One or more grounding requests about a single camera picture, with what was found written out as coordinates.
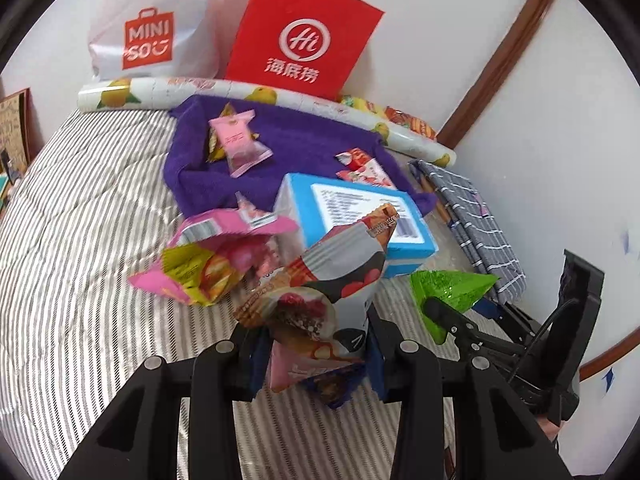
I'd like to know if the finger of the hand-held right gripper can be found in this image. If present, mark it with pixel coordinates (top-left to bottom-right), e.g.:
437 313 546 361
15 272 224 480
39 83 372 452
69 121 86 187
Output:
477 300 541 346
424 297 506 368

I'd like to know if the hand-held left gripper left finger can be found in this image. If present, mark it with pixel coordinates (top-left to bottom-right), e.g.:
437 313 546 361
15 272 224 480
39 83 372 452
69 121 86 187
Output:
60 325 271 480

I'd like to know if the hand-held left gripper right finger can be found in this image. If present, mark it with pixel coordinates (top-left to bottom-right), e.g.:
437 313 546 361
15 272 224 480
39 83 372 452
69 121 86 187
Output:
365 310 571 480

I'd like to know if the green snack packet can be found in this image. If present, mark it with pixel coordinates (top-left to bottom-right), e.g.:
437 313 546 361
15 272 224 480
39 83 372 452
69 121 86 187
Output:
409 269 501 346

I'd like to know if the blue cookie packet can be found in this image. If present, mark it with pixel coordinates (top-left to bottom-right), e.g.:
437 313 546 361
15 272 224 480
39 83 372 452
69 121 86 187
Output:
300 360 368 411

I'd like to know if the panda print snack packet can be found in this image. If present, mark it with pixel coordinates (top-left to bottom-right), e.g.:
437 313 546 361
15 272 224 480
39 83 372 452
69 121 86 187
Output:
234 203 401 393

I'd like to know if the pink white snack packet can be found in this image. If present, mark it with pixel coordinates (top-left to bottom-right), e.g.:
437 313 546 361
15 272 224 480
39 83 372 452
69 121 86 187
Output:
235 191 278 228

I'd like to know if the strawberry print snack packet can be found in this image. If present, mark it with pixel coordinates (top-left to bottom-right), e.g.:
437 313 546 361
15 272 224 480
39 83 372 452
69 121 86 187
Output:
336 157 398 191

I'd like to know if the yellow triangular snack packet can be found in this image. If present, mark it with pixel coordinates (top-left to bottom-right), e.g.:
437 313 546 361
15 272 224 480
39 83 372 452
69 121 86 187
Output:
206 102 261 163

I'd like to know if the small pale pink snack packet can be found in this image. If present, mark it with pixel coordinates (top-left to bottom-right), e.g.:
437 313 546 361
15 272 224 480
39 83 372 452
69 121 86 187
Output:
207 109 273 178

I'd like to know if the purple towel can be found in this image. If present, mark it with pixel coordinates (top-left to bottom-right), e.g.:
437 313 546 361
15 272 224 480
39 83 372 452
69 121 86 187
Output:
162 95 441 221

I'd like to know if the grey checked folded cloth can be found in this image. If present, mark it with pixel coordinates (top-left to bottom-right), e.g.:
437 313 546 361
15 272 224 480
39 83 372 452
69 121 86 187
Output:
409 159 528 306

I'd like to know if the light blue box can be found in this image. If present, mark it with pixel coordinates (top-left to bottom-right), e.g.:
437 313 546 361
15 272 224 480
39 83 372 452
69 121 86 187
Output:
274 172 440 277

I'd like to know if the orange chips bag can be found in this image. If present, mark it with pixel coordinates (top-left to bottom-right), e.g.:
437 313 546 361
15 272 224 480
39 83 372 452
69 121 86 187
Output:
384 106 437 141

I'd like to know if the yellow chips bag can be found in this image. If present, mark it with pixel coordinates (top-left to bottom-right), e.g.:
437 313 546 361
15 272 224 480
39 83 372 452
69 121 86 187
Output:
337 92 383 116

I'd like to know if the fruit print paper roll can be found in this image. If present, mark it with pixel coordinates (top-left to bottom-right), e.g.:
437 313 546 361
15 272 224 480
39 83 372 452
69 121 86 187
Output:
77 76 458 167

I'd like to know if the framed picture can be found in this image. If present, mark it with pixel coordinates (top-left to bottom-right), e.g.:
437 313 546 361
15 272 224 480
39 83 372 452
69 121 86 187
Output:
0 87 43 171

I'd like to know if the red paper bag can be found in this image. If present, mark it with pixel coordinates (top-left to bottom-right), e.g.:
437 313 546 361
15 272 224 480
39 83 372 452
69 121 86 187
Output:
223 0 386 101

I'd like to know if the white plastic shopping bag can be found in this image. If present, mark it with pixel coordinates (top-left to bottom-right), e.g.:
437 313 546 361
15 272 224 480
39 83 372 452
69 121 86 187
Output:
87 0 226 81

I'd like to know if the black cable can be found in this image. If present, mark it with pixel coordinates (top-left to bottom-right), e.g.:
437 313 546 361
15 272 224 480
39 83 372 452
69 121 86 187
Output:
510 299 583 381

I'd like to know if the brown wooden door frame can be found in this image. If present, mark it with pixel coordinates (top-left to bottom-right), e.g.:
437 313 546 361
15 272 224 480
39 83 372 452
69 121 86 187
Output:
435 0 563 146

